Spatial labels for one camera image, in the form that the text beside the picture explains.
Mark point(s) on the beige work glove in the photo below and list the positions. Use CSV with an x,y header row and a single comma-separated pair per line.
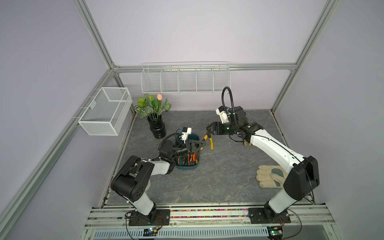
x,y
271,177

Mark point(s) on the white mesh basket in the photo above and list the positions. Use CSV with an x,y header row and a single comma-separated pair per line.
x,y
107,111

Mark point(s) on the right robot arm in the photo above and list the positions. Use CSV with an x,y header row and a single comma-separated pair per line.
x,y
303,172

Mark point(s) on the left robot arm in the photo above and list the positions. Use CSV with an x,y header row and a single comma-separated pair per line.
x,y
132,180

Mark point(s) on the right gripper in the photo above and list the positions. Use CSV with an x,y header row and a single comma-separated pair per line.
x,y
212,131

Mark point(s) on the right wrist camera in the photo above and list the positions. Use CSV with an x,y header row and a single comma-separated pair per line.
x,y
221,112

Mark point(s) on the white wire wall shelf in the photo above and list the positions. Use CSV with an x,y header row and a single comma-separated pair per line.
x,y
185,77

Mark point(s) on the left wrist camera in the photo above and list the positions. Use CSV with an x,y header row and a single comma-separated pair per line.
x,y
185,132

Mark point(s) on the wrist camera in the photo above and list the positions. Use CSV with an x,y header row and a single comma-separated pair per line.
x,y
185,132
221,112

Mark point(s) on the teal plastic storage box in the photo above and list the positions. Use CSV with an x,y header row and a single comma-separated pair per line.
x,y
179,143

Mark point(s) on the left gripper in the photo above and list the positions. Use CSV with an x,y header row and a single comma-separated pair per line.
x,y
194,142

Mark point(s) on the green artificial plant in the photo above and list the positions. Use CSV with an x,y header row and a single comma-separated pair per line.
x,y
152,107

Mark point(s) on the orange black pliers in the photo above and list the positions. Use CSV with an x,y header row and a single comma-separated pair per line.
x,y
183,161

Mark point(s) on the aluminium front rail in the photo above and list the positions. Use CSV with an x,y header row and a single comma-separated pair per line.
x,y
198,215

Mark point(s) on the black vase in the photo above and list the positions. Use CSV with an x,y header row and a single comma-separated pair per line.
x,y
157,126

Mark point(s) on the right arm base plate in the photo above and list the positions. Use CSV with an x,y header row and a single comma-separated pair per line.
x,y
268,216

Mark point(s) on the grey orange Greener pliers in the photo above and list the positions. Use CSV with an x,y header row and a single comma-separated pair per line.
x,y
193,159

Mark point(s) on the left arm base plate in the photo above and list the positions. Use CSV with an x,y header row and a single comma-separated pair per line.
x,y
156,217

